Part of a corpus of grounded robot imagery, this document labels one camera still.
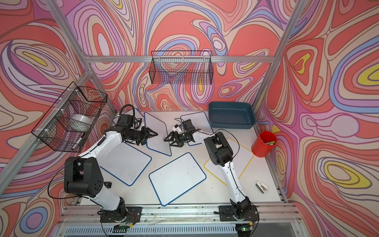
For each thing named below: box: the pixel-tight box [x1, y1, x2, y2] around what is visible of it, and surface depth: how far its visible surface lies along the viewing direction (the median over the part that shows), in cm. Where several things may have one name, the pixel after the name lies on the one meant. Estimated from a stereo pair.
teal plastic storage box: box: [208, 101, 257, 129], surface depth 118 cm
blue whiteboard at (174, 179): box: [149, 152, 207, 207], surface depth 88 cm
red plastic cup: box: [251, 130, 277, 158], surface depth 89 cm
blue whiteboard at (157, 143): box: [144, 112, 172, 157], surface depth 100 cm
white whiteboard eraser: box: [255, 180, 269, 195], surface depth 82 cm
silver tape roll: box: [70, 114, 94, 128], surface depth 73 cm
